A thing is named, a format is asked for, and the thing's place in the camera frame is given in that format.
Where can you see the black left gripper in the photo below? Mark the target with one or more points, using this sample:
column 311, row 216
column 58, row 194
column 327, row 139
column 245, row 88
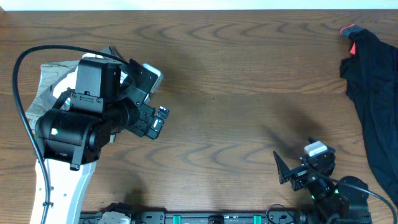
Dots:
column 144, row 120

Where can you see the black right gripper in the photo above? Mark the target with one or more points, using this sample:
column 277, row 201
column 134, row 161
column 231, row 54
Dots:
column 300, row 173

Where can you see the white printed t-shirt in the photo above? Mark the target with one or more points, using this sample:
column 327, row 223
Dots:
column 71, row 81

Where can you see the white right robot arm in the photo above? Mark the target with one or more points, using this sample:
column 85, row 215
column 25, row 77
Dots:
column 335, row 201

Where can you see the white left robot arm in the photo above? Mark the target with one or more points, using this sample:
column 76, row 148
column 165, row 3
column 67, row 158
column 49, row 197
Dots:
column 71, row 143

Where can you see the folded grey shorts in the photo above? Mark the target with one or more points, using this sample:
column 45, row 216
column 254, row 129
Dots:
column 112, row 50

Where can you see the black garment with red trim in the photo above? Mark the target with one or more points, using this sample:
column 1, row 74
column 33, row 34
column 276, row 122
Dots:
column 371, row 75

